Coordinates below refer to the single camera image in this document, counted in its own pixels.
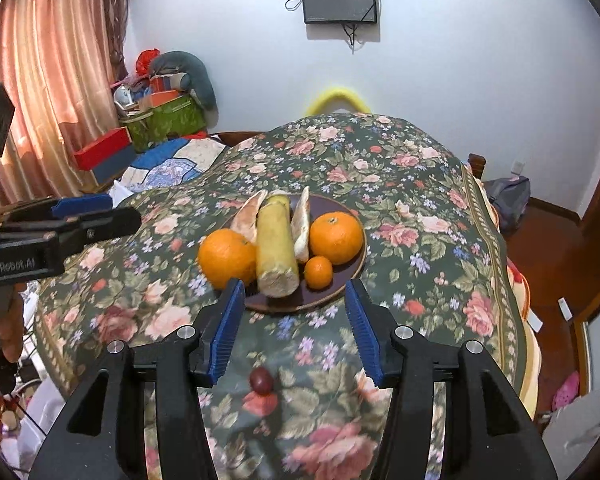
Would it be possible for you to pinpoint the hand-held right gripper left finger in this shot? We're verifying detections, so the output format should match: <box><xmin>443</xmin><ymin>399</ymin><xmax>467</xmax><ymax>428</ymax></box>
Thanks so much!
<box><xmin>27</xmin><ymin>277</ymin><xmax>246</xmax><ymax>480</ymax></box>

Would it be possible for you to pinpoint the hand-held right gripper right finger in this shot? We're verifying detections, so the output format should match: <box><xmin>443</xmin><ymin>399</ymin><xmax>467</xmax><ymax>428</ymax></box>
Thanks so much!
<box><xmin>344</xmin><ymin>277</ymin><xmax>561</xmax><ymax>480</ymax></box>

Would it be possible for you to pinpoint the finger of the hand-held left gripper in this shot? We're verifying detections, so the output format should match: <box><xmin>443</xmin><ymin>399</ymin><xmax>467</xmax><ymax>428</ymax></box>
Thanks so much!
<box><xmin>0</xmin><ymin>194</ymin><xmax>115</xmax><ymax>224</ymax></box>
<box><xmin>0</xmin><ymin>207</ymin><xmax>142</xmax><ymax>257</ymax></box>

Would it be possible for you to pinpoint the purple plate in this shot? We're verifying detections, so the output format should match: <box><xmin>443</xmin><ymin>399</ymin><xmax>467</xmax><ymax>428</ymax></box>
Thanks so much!
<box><xmin>215</xmin><ymin>192</ymin><xmax>368</xmax><ymax>314</ymax></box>

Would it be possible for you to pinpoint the dark red jujube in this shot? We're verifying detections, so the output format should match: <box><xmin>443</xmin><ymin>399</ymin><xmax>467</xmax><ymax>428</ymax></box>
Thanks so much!
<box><xmin>250</xmin><ymin>366</ymin><xmax>274</xmax><ymax>393</ymax></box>

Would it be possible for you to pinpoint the small tangerine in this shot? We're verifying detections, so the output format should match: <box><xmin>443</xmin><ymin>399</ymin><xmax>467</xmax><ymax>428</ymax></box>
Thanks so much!
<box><xmin>304</xmin><ymin>255</ymin><xmax>334</xmax><ymax>290</ymax></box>

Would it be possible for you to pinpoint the large orange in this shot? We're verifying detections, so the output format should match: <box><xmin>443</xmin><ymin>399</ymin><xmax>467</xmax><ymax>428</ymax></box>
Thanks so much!
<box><xmin>198</xmin><ymin>228</ymin><xmax>258</xmax><ymax>291</ymax></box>
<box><xmin>309</xmin><ymin>211</ymin><xmax>365</xmax><ymax>266</ymax></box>

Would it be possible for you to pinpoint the long sugarcane piece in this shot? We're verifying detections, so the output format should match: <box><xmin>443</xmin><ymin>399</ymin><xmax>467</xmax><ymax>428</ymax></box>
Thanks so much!
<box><xmin>256</xmin><ymin>193</ymin><xmax>301</xmax><ymax>299</ymax></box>

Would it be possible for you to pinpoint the peeled pomelo segment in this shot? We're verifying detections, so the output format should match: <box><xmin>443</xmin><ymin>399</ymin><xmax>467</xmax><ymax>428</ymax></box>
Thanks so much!
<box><xmin>291</xmin><ymin>186</ymin><xmax>312</xmax><ymax>263</ymax></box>
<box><xmin>230</xmin><ymin>190</ymin><xmax>269</xmax><ymax>247</ymax></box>

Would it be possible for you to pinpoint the person's left hand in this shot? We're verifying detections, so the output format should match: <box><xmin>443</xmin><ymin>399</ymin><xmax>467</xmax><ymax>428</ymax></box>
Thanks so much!
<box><xmin>0</xmin><ymin>284</ymin><xmax>28</xmax><ymax>363</ymax></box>

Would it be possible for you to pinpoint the dark grey box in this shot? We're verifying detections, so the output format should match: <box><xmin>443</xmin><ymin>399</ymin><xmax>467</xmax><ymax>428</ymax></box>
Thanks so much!
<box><xmin>92</xmin><ymin>147</ymin><xmax>139</xmax><ymax>186</ymax></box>

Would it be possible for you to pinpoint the red box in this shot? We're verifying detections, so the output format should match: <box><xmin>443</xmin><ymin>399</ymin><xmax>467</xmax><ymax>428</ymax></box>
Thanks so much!
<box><xmin>74</xmin><ymin>127</ymin><xmax>132</xmax><ymax>171</ymax></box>

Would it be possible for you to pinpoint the blue patchwork quilt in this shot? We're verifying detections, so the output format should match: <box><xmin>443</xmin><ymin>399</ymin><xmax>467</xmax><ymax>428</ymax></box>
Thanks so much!
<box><xmin>111</xmin><ymin>135</ymin><xmax>231</xmax><ymax>194</ymax></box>

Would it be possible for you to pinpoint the green bag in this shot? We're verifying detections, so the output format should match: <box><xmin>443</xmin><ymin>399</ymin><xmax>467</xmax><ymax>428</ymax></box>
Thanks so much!
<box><xmin>120</xmin><ymin>100</ymin><xmax>206</xmax><ymax>154</ymax></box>

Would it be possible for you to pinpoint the floral tablecloth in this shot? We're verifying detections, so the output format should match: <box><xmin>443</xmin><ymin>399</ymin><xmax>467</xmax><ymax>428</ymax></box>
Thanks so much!
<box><xmin>32</xmin><ymin>112</ymin><xmax>525</xmax><ymax>480</ymax></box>

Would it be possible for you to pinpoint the orange box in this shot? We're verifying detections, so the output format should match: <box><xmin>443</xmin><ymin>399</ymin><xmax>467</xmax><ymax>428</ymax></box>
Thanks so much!
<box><xmin>139</xmin><ymin>89</ymin><xmax>182</xmax><ymax>111</ymax></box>

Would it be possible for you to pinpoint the pink curtain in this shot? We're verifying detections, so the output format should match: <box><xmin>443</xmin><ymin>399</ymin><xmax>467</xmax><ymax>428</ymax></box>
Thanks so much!
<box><xmin>0</xmin><ymin>0</ymin><xmax>131</xmax><ymax>207</ymax></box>

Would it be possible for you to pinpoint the red plastic bag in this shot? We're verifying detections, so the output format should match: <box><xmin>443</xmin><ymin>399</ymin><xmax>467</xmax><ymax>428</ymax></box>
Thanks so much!
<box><xmin>135</xmin><ymin>48</ymin><xmax>161</xmax><ymax>76</ymax></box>

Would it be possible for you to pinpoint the orange blanket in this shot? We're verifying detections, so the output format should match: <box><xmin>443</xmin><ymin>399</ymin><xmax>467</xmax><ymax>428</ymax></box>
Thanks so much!
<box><xmin>500</xmin><ymin>255</ymin><xmax>544</xmax><ymax>411</ymax></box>

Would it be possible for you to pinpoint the grey plush toy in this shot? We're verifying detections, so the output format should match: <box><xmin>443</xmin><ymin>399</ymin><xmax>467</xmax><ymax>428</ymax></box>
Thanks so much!
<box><xmin>150</xmin><ymin>51</ymin><xmax>217</xmax><ymax>111</ymax></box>

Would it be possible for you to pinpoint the brown curtain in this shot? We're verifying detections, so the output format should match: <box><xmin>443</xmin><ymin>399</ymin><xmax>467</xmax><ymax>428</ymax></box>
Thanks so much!
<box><xmin>101</xmin><ymin>0</ymin><xmax>133</xmax><ymax>91</ymax></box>

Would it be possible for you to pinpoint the grey backpack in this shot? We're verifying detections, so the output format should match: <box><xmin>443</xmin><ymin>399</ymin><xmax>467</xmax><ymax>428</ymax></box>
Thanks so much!
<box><xmin>485</xmin><ymin>176</ymin><xmax>532</xmax><ymax>235</ymax></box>

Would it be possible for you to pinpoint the pink slipper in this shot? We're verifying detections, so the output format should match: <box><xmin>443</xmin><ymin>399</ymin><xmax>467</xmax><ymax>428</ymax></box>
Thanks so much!
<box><xmin>552</xmin><ymin>372</ymin><xmax>580</xmax><ymax>411</ymax></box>

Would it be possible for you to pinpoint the yellow hoop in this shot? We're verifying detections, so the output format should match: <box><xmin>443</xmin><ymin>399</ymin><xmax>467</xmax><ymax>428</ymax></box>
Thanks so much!
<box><xmin>304</xmin><ymin>87</ymin><xmax>370</xmax><ymax>116</ymax></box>

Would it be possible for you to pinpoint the small black monitor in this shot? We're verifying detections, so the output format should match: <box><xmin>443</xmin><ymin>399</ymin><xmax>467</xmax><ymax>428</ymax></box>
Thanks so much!
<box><xmin>300</xmin><ymin>0</ymin><xmax>379</xmax><ymax>25</ymax></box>

